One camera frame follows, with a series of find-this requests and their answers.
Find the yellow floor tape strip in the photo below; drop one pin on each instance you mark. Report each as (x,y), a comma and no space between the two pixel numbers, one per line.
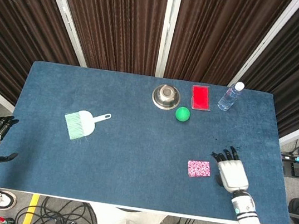
(31,210)

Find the green ball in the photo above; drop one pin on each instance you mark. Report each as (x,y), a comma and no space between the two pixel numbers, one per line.
(183,114)

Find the white partition frame post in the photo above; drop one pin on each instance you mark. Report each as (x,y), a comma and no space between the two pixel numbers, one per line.
(263,47)
(170,27)
(65,17)

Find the white brush green bristles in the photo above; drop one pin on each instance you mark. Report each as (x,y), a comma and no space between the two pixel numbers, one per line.
(86,122)

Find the clear plastic water bottle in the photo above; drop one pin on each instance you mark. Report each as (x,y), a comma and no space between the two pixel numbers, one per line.
(229,98)

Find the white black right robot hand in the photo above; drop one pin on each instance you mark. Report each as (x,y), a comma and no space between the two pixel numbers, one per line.
(233,173)

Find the upturned stainless steel bowl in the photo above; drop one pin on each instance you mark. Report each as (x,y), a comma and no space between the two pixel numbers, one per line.
(165,97)

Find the white black sneaker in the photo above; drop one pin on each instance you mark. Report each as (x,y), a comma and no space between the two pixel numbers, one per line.
(5,199)

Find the pink patterned block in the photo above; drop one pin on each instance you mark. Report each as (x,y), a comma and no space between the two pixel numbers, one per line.
(198,169)

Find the red box clear case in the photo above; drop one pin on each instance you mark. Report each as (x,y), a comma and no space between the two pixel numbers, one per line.
(200,97)

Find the blue table mat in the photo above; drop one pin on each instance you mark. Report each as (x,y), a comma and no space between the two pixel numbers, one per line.
(131,157)

